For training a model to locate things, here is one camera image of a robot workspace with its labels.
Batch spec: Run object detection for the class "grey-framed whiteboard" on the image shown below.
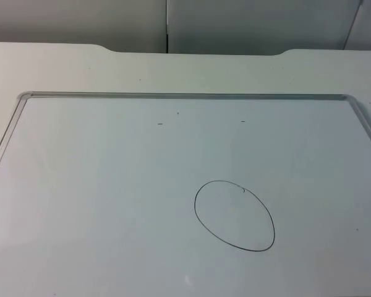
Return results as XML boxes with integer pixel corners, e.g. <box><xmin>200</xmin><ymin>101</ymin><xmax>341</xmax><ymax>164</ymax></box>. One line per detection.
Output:
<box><xmin>0</xmin><ymin>91</ymin><xmax>371</xmax><ymax>297</ymax></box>

